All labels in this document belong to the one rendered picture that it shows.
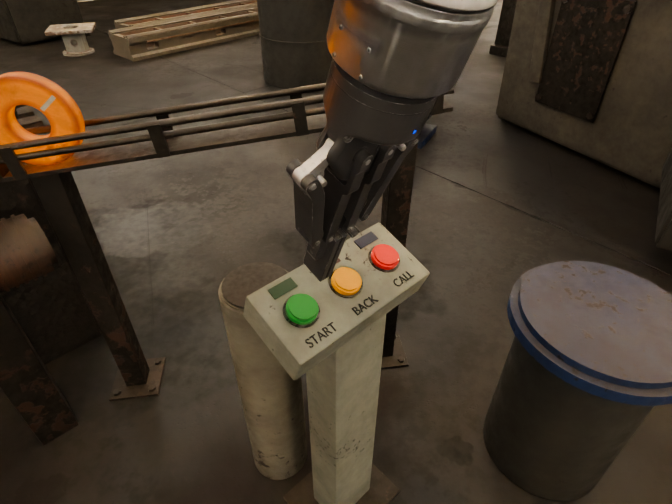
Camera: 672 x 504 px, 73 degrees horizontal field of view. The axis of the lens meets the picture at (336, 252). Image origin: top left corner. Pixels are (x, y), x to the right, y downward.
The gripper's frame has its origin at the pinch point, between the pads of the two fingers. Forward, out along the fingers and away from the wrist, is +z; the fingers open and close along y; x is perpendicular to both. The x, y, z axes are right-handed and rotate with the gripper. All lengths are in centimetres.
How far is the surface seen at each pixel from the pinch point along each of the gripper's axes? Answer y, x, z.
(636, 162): -197, 6, 63
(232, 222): -47, -78, 105
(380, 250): -14.7, -1.1, 11.5
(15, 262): 23, -47, 42
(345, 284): -6.6, 0.4, 11.5
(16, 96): 12, -58, 18
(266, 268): -6.8, -14.2, 26.3
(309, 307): -0.6, 0.5, 11.5
